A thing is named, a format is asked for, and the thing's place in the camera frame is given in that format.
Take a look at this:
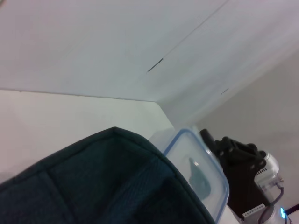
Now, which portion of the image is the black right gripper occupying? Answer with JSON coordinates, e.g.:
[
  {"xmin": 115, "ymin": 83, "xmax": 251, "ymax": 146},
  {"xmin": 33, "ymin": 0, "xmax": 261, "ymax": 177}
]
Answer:
[{"xmin": 199, "ymin": 128, "xmax": 269, "ymax": 217}]

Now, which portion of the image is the clear container with blue-rimmed lid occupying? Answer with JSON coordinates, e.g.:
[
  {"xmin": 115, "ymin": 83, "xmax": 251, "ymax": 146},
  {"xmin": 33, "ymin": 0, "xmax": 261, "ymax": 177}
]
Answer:
[{"xmin": 149, "ymin": 126, "xmax": 231, "ymax": 224}]

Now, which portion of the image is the dark teal insulated bag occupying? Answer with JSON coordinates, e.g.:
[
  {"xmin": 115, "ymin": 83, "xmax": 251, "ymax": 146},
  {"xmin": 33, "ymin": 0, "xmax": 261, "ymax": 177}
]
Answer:
[{"xmin": 0, "ymin": 126, "xmax": 216, "ymax": 224}]

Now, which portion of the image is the right gripper cable with plug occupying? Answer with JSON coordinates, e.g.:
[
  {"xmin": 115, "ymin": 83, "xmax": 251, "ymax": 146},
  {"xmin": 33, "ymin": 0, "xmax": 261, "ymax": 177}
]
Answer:
[{"xmin": 259, "ymin": 181, "xmax": 285, "ymax": 224}]

